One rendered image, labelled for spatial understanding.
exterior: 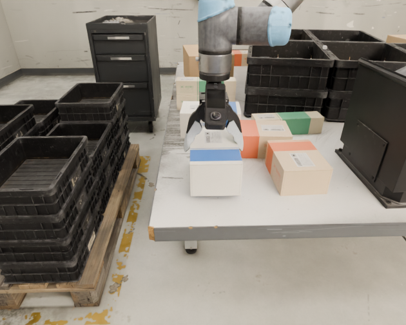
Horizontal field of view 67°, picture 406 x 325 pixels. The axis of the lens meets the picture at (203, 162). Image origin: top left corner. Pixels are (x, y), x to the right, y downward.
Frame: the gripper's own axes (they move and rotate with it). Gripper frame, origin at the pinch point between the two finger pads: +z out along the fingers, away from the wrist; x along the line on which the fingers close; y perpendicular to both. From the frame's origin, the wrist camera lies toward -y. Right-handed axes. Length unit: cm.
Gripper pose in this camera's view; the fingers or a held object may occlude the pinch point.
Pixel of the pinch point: (213, 153)
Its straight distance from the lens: 78.7
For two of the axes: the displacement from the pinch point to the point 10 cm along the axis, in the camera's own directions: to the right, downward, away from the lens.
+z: 0.0, 8.6, 5.0
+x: -10.0, 0.1, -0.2
